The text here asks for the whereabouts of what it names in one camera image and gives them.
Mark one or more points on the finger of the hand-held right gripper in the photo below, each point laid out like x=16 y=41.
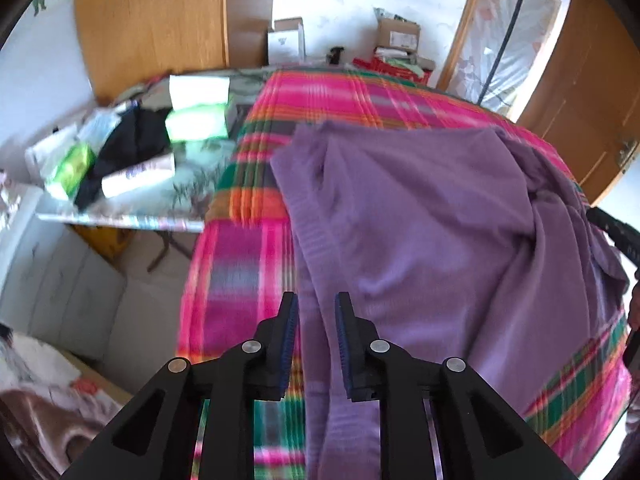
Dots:
x=633 y=347
x=612 y=232

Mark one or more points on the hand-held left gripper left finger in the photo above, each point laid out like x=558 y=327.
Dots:
x=286 y=340

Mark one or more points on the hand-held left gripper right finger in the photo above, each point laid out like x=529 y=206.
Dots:
x=345 y=340

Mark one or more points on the purple sweater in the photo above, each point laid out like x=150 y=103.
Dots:
x=425 y=210

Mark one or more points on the folding table with printed top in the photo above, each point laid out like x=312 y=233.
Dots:
x=200 y=170

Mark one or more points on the yellow box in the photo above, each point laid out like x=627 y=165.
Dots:
x=107 y=242

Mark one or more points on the white tube packet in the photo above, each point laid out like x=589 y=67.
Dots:
x=137 y=176

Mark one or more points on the white drawer cabinet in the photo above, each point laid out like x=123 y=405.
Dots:
x=60 y=285

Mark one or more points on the grey box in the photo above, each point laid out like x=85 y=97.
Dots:
x=236 y=112

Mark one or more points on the green tissue pack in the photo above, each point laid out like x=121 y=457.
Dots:
x=196 y=124

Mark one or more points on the pink plaid blanket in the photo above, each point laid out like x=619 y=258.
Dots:
x=320 y=95

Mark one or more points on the black cloth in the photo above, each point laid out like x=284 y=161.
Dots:
x=130 y=140

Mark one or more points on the brown fuzzy blanket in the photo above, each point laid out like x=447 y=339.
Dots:
x=40 y=425

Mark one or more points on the white tissue pack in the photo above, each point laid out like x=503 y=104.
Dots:
x=199 y=91

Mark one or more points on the green and white packet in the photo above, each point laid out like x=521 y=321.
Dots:
x=72 y=167

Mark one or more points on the red box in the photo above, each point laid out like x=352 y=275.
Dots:
x=387 y=67

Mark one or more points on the small black object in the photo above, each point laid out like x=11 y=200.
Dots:
x=336 y=56

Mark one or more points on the clear plastic bag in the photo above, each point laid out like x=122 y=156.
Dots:
x=102 y=122

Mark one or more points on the brown cardboard box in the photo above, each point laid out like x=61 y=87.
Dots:
x=398 y=32

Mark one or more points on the white cardboard box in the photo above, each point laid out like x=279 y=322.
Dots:
x=285 y=42

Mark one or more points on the wooden wardrobe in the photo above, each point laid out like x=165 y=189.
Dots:
x=150 y=20

